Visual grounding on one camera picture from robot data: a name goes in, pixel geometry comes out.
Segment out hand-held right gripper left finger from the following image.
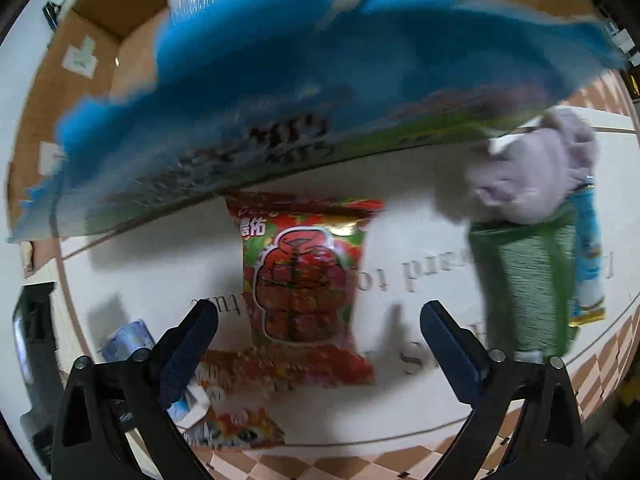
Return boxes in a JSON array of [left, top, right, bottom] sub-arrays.
[[51, 300, 219, 480]]

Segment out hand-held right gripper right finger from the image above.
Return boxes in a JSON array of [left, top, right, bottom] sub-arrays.
[[420, 300, 586, 480]]

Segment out red snack bag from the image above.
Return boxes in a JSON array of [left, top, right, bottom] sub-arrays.
[[225, 191, 385, 389]]

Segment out cardboard box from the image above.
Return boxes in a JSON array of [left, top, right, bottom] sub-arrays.
[[6, 0, 601, 278]]

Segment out blue snack bag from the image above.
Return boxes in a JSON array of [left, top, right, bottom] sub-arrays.
[[7, 0, 628, 245]]

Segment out small blue white packet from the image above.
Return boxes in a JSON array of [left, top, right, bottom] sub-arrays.
[[101, 319, 155, 363]]

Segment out orange snack bag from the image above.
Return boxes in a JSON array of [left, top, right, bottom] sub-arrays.
[[177, 346, 286, 453]]

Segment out green knitted cloth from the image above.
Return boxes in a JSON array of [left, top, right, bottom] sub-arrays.
[[468, 205, 581, 363]]

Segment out light blue snack packet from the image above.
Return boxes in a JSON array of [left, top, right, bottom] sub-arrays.
[[567, 176, 607, 325]]

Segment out lilac plush toy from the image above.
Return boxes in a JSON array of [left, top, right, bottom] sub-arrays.
[[465, 108, 600, 225]]

